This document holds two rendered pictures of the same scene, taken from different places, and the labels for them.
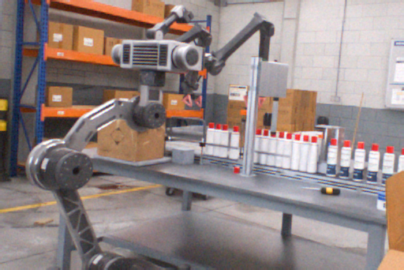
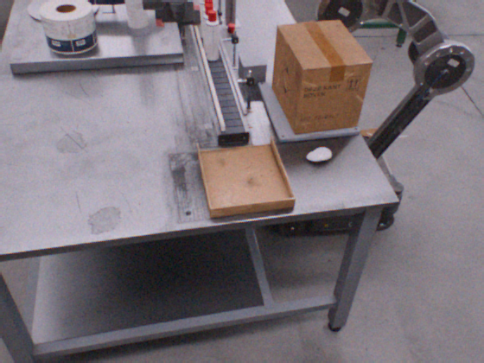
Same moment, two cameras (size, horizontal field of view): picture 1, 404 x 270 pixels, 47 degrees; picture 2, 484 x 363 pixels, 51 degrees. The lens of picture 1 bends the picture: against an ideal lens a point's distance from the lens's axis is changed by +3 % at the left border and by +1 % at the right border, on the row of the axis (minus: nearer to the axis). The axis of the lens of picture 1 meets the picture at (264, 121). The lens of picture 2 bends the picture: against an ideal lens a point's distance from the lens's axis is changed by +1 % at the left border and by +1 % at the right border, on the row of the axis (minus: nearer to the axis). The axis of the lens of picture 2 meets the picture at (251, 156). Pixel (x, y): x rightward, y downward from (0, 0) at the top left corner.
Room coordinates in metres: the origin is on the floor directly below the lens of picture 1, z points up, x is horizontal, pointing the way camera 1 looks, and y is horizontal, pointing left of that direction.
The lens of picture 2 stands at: (3.93, 1.77, 1.98)
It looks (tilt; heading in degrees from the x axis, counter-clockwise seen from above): 42 degrees down; 226
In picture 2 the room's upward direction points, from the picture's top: 4 degrees clockwise
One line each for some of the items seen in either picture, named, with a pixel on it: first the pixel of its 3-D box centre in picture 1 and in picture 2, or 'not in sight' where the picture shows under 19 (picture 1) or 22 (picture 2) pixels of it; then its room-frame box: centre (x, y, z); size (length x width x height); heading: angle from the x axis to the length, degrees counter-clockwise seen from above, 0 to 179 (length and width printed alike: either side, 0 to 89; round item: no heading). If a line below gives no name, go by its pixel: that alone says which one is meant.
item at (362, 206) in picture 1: (252, 166); (161, 47); (2.88, 0.06, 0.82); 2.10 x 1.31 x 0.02; 61
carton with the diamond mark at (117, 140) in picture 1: (132, 134); (317, 76); (2.69, 0.79, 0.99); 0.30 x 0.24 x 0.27; 63
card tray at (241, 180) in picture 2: not in sight; (243, 174); (3.14, 0.91, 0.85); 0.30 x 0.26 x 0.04; 61
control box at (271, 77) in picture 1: (270, 80); not in sight; (2.52, -0.01, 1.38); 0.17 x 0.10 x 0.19; 116
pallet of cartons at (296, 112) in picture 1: (270, 133); not in sight; (6.71, -0.10, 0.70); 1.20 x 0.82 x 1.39; 60
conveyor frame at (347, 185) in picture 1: (253, 166); (200, 25); (2.65, 0.04, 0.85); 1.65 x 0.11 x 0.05; 61
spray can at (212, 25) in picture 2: (210, 139); (212, 35); (2.81, 0.34, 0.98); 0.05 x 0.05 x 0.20
